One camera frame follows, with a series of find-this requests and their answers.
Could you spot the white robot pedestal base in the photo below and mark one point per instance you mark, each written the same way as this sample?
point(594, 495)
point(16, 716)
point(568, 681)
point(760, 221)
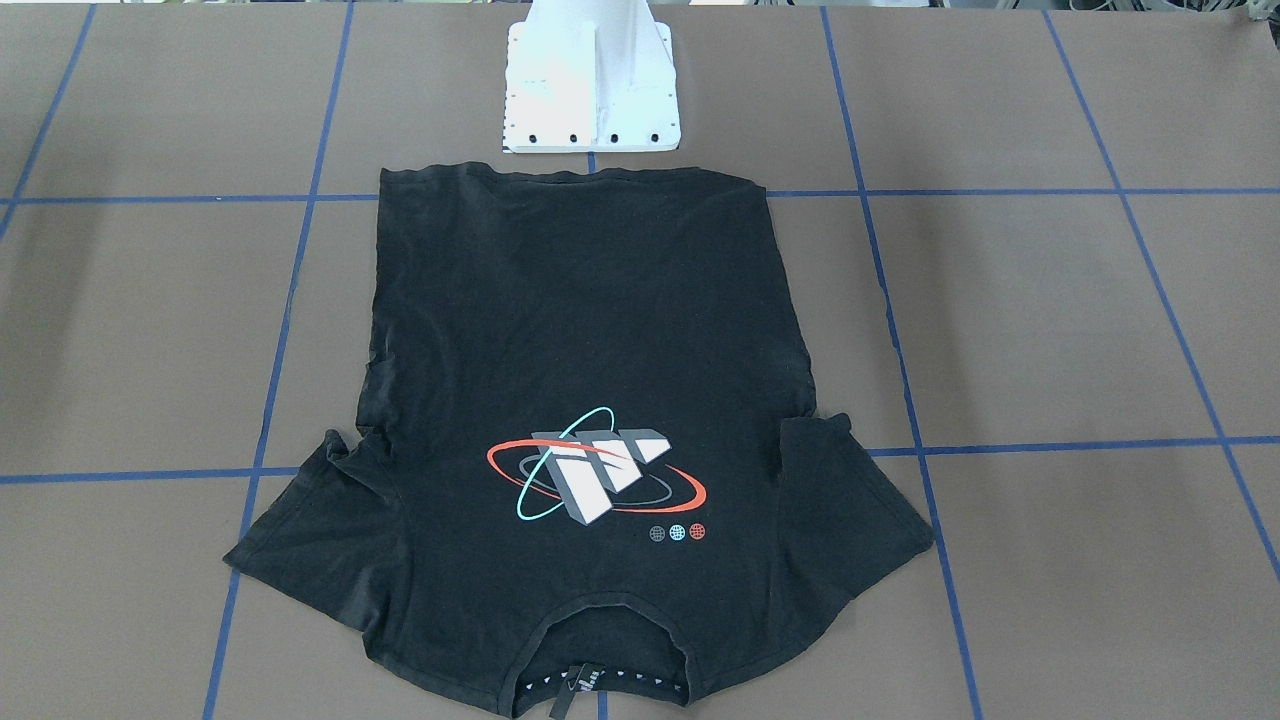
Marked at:
point(590, 76)

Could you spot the black graphic t-shirt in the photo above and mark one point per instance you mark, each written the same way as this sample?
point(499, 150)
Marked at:
point(590, 455)

